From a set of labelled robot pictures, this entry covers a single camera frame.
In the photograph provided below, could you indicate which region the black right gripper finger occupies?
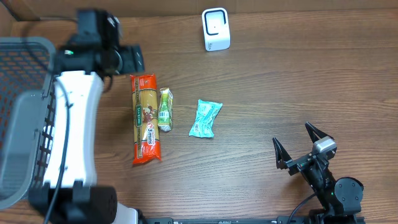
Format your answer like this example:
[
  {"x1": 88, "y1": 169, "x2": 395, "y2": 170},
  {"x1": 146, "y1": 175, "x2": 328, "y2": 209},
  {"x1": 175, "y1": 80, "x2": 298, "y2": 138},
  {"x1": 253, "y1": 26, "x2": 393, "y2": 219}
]
[
  {"x1": 272, "y1": 138, "x2": 292, "y2": 169},
  {"x1": 305, "y1": 122, "x2": 333, "y2": 143}
]

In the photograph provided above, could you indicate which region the teal snack packet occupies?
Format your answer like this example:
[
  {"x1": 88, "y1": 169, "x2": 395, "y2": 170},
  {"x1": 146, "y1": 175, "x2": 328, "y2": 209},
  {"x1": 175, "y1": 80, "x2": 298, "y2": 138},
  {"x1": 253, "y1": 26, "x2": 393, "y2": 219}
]
[{"x1": 188, "y1": 100, "x2": 223, "y2": 138}]

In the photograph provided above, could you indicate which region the orange spaghetti pack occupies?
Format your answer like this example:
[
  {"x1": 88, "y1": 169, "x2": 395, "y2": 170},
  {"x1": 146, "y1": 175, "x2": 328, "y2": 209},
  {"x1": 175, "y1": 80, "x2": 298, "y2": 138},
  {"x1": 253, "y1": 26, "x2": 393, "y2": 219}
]
[{"x1": 131, "y1": 74, "x2": 161, "y2": 165}]

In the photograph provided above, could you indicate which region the green snack bar wrapper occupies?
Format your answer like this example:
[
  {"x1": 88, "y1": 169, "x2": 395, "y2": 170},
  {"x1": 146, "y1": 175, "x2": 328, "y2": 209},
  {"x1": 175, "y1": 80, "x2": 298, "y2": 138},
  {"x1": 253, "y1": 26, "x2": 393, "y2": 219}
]
[{"x1": 158, "y1": 88, "x2": 174, "y2": 132}]

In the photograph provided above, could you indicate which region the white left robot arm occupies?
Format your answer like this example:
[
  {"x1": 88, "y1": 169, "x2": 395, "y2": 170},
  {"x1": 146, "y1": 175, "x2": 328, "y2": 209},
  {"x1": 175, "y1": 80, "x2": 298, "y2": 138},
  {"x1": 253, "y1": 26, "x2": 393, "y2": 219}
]
[{"x1": 29, "y1": 9, "x2": 144, "y2": 224}]

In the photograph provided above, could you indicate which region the white barcode scanner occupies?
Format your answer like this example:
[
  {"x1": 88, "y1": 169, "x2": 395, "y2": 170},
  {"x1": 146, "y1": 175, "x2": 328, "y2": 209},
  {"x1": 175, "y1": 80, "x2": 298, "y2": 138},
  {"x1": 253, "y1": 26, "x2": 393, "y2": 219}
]
[{"x1": 201, "y1": 7, "x2": 231, "y2": 52}]

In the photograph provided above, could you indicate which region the dark grey plastic basket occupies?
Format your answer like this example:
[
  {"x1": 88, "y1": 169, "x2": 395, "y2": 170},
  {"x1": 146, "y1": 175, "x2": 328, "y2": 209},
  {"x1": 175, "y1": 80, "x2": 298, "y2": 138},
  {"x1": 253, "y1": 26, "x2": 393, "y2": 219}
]
[{"x1": 1, "y1": 37, "x2": 55, "y2": 209}]

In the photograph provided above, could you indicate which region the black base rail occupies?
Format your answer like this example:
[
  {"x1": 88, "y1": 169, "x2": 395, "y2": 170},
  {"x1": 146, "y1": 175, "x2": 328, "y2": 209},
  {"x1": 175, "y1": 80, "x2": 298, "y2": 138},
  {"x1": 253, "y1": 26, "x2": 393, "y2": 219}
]
[{"x1": 139, "y1": 216, "x2": 366, "y2": 224}]

